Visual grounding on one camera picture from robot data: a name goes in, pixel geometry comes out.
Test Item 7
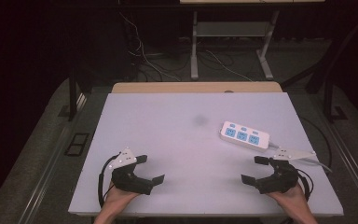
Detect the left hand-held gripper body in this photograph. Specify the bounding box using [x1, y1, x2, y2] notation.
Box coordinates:
[107, 147, 153, 196]

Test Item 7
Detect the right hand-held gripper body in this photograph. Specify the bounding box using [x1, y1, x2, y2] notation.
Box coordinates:
[255, 148, 317, 195]

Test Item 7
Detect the person's left hand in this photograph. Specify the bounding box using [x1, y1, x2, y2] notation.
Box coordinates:
[102, 182, 142, 210]

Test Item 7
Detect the person's right hand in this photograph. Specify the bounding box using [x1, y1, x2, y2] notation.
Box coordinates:
[267, 182, 310, 210]

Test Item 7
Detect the white power strip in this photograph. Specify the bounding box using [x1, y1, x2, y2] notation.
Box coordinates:
[219, 120, 271, 154]

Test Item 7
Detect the wooden table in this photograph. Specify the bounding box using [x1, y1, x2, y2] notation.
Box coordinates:
[111, 81, 283, 94]

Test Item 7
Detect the black metal stand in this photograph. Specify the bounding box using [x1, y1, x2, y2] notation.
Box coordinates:
[58, 66, 90, 122]
[281, 12, 358, 124]

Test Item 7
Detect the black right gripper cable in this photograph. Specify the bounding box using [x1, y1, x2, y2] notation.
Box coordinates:
[296, 168, 315, 202]

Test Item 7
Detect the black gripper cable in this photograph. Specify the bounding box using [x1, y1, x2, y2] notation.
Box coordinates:
[296, 168, 315, 202]
[97, 153, 121, 209]

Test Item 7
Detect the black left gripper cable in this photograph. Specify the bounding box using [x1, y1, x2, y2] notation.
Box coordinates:
[97, 153, 121, 209]

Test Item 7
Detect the black floor cable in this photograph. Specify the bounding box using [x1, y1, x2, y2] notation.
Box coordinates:
[299, 116, 334, 171]

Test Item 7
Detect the black floor frame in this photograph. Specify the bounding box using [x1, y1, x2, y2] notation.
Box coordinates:
[63, 133, 90, 157]

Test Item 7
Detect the metal floor rail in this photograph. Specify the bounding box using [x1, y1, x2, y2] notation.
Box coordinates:
[17, 92, 89, 224]
[321, 119, 358, 220]

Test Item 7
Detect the white floor cable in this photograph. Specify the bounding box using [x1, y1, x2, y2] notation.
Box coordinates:
[204, 49, 254, 83]
[119, 12, 182, 83]

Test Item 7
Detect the grey metal frame table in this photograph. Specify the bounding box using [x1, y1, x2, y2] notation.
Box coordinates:
[179, 0, 326, 81]

